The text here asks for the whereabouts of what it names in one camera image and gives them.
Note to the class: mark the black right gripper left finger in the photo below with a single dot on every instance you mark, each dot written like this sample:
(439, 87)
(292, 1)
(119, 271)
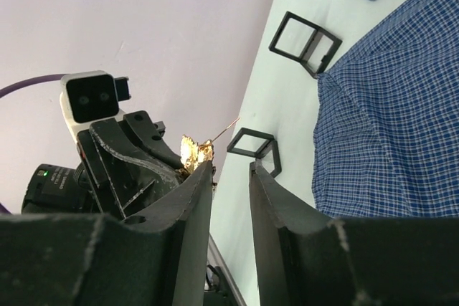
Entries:
(155, 257)

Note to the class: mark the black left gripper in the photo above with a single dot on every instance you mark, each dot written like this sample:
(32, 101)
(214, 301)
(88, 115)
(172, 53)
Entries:
(128, 164)

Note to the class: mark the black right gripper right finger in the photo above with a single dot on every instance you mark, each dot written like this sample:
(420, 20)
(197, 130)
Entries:
(304, 257)

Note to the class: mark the gold leaf brooch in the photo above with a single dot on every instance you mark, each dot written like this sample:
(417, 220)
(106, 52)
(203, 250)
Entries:
(193, 154)

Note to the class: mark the blue checked shirt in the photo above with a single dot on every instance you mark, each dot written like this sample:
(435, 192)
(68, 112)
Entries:
(386, 137)

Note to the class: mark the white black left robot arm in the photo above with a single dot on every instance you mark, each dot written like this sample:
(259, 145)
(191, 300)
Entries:
(56, 189)

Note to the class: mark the black open box lower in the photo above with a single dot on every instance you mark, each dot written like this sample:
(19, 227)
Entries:
(257, 145)

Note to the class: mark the black open box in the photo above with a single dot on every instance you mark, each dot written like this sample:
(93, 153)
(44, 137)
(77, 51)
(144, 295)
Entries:
(257, 145)
(306, 43)

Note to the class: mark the black open box upper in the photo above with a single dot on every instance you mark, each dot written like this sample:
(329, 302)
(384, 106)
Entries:
(306, 43)

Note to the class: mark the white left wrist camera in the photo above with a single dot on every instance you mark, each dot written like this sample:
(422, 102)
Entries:
(88, 97)

